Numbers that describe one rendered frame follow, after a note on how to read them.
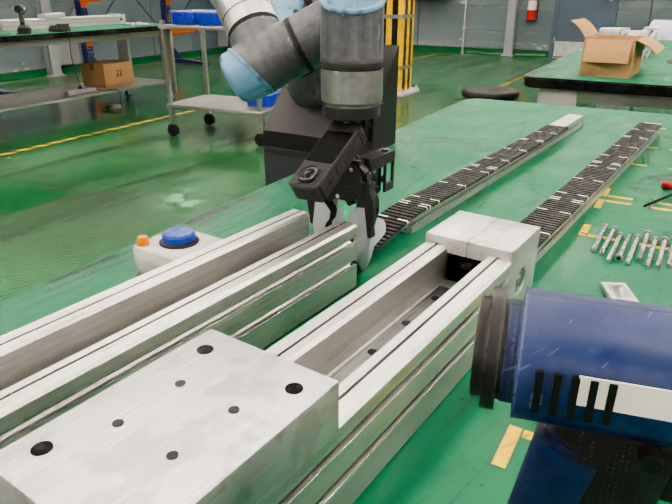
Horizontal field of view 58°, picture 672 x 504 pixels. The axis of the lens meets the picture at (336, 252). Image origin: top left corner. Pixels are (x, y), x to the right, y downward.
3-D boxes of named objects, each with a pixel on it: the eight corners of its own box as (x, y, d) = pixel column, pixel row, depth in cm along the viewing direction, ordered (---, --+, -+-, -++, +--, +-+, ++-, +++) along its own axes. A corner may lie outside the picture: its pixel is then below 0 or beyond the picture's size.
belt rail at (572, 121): (566, 124, 167) (568, 113, 166) (581, 126, 165) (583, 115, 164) (389, 228, 95) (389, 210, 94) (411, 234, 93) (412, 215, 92)
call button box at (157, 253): (186, 267, 82) (181, 223, 79) (239, 286, 77) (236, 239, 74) (137, 289, 76) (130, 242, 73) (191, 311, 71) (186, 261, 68)
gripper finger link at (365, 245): (398, 259, 83) (388, 193, 80) (375, 274, 78) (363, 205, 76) (379, 258, 85) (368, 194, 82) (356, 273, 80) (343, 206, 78)
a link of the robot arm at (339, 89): (361, 73, 69) (303, 68, 73) (360, 114, 70) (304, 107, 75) (394, 67, 74) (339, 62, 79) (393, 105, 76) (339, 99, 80)
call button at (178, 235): (181, 237, 77) (179, 223, 77) (203, 244, 75) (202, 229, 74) (155, 248, 74) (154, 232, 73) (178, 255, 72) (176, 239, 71)
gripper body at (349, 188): (395, 193, 82) (398, 101, 77) (360, 211, 75) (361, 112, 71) (347, 183, 86) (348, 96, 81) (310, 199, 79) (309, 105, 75)
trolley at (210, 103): (167, 136, 506) (152, 4, 467) (207, 123, 552) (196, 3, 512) (275, 148, 467) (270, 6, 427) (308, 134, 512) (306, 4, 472)
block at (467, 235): (436, 275, 80) (441, 206, 76) (530, 300, 73) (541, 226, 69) (402, 302, 73) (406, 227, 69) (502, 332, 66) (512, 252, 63)
